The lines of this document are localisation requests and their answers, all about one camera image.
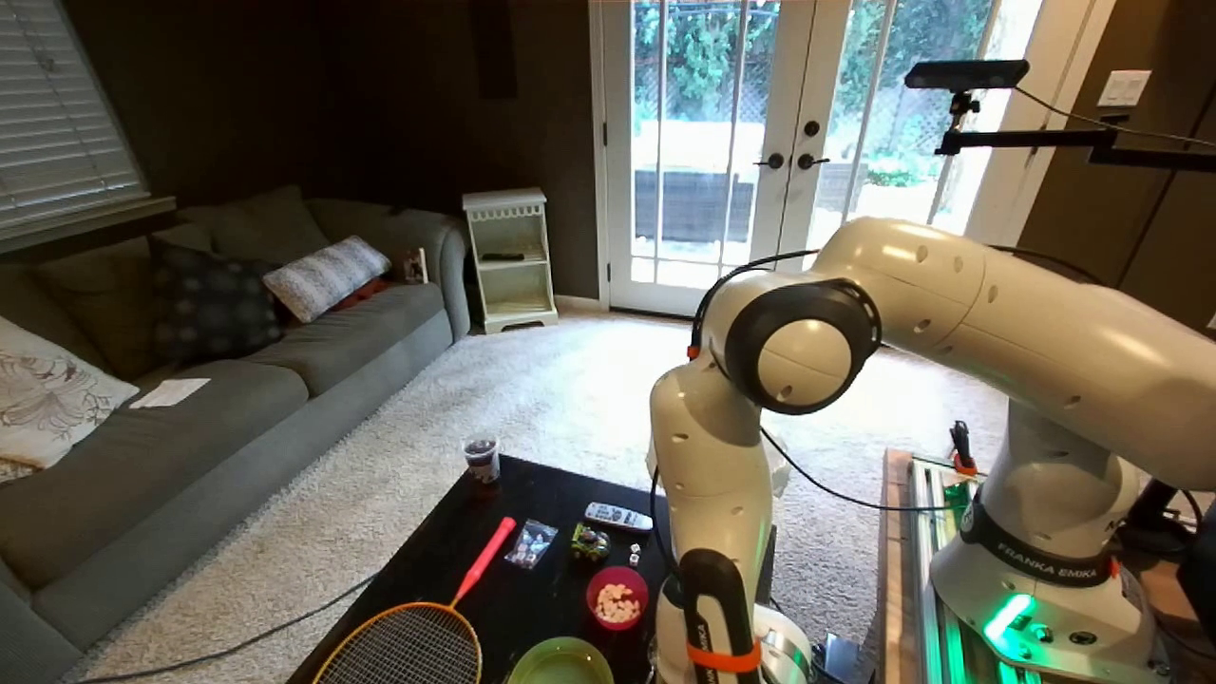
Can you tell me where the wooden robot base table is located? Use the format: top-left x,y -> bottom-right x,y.
879,452 -> 1216,684

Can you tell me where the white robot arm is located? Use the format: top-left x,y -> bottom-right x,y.
649,215 -> 1216,684

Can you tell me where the white side shelf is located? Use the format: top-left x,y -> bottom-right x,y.
464,188 -> 556,335

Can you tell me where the grey remote control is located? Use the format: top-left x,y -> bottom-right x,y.
582,502 -> 655,535

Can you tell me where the small glass cup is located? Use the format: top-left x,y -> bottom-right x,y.
464,436 -> 503,485

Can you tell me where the small plastic packet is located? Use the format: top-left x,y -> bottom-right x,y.
503,519 -> 559,571

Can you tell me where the black coffee table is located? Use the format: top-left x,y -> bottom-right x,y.
289,454 -> 668,684

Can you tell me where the red round bowl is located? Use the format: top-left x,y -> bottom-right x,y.
587,567 -> 649,630

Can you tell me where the striped white pillow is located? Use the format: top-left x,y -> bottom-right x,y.
261,234 -> 389,324

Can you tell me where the green plastic plate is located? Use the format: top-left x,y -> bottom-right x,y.
506,634 -> 617,684

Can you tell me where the dark patterned pillow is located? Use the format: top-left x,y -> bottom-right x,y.
151,240 -> 280,369

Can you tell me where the white paper on sofa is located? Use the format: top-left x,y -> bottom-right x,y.
130,376 -> 211,410

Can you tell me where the grey fabric sofa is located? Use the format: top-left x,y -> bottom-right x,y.
0,187 -> 473,684

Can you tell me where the white embroidered pillow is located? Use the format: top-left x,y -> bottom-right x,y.
0,316 -> 138,476

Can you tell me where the window blind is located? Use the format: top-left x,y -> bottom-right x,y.
0,0 -> 176,252

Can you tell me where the overhead camera on boom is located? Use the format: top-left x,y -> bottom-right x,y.
901,58 -> 1216,174

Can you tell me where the black floor cable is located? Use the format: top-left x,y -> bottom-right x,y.
71,567 -> 384,684

